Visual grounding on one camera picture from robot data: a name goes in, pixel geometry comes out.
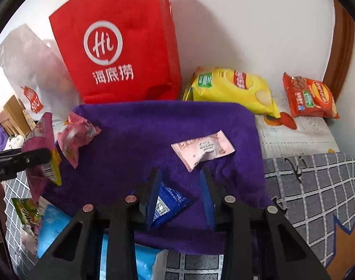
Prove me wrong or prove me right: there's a magenta snack bag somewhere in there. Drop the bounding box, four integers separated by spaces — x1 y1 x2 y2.
22 112 62 202

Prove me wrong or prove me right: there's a green snack packet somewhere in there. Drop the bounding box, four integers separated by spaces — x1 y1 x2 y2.
12 198 41 233

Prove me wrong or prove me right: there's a pink candy packet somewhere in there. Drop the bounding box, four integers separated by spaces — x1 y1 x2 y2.
57 112 102 169

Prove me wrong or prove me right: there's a blue cookie packet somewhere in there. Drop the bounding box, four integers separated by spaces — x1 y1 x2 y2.
147 182 190 228

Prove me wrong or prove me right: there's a blue tissue pack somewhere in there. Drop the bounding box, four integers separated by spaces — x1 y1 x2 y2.
37 205 159 279

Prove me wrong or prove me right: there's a wooden chair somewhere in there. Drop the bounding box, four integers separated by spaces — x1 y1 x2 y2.
0 95 31 138

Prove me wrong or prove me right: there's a grey checked bedsheet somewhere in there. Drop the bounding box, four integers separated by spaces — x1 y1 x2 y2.
3 152 355 279

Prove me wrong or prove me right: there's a white plastic Miniso bag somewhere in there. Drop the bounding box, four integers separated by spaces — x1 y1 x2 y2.
0 24 80 122

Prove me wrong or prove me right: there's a light pink snack packet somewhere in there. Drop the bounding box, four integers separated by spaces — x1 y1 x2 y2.
171 130 236 173

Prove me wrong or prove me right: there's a purple towel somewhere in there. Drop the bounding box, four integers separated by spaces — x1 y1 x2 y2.
43 101 271 255

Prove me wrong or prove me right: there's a red chips bag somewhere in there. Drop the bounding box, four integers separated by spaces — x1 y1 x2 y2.
282 73 339 119

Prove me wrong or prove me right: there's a red paper shopping bag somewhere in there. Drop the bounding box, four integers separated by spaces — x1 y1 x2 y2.
49 0 182 104

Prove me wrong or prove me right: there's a yellow chips bag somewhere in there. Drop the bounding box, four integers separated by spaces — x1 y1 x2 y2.
183 66 281 118

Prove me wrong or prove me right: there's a brown wooden door frame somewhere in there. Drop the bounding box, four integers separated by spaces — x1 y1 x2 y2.
323 0 355 101

